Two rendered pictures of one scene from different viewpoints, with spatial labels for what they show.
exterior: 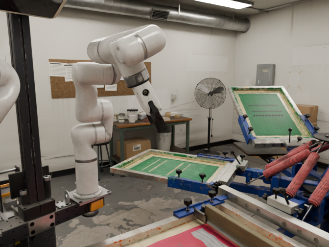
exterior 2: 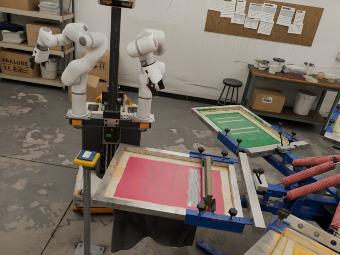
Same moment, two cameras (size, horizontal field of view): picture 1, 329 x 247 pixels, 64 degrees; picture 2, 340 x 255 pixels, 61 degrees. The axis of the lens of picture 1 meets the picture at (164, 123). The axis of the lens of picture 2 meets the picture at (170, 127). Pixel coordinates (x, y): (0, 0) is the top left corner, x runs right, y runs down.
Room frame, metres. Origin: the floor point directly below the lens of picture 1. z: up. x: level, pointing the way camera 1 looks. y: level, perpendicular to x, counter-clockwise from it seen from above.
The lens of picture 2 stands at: (-0.32, -0.88, 2.04)
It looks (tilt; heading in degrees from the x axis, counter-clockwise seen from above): 27 degrees down; 35
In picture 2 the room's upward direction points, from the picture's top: 8 degrees clockwise
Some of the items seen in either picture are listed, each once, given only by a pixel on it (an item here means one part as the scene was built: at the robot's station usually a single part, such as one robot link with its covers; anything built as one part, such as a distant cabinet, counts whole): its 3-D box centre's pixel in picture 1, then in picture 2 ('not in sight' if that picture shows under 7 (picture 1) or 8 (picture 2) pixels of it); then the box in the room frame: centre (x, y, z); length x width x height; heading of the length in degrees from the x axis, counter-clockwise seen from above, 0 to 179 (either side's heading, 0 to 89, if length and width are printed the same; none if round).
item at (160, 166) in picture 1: (192, 158); (254, 125); (1.86, -0.21, 1.05); 1.08 x 0.61 x 0.23; 63
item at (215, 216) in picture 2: not in sight; (214, 220); (0.77, -0.48, 0.98); 0.30 x 0.05 x 0.07; 123
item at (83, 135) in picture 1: (87, 141); (147, 85); (1.11, 0.34, 1.37); 0.13 x 0.10 x 0.16; 125
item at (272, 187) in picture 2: (288, 209); (267, 189); (1.18, -0.60, 1.02); 0.17 x 0.06 x 0.05; 123
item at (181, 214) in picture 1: (199, 210); (210, 160); (1.24, -0.18, 0.98); 0.30 x 0.05 x 0.07; 123
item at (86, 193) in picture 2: not in sight; (87, 211); (0.66, 0.41, 0.48); 0.22 x 0.22 x 0.96; 33
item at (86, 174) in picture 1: (85, 175); (143, 105); (1.11, 0.36, 1.21); 0.16 x 0.13 x 0.15; 47
